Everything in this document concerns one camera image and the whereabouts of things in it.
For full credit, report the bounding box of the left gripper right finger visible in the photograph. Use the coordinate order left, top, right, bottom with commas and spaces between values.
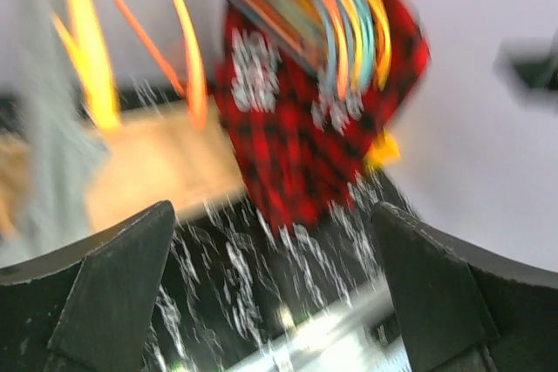
371, 202, 557, 371

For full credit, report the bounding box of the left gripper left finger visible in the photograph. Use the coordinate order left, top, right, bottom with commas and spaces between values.
1, 200, 175, 372

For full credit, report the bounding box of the tan tank top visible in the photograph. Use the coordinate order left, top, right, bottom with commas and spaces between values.
1, 134, 29, 240

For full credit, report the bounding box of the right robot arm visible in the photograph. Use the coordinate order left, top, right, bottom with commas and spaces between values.
493, 33, 557, 108

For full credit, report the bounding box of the grey tank top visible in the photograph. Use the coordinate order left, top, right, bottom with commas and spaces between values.
1, 19, 106, 267

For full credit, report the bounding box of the orange hanger with tan top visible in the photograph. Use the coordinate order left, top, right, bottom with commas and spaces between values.
113, 0, 208, 129

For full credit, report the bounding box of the yellow hanger with grey top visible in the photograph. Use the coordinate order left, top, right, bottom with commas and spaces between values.
52, 0, 120, 130

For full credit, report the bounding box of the black marble mat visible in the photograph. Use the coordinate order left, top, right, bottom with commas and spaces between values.
144, 172, 406, 371

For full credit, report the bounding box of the wooden clothes rack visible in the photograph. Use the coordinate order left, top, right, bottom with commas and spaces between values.
86, 99, 244, 230

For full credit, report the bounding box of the red black plaid shirt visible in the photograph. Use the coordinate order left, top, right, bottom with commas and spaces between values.
214, 0, 429, 235

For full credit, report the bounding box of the bunch of empty hangers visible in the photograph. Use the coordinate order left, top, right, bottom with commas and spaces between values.
230, 0, 392, 98

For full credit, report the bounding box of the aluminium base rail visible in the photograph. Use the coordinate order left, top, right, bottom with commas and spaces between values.
229, 277, 411, 372

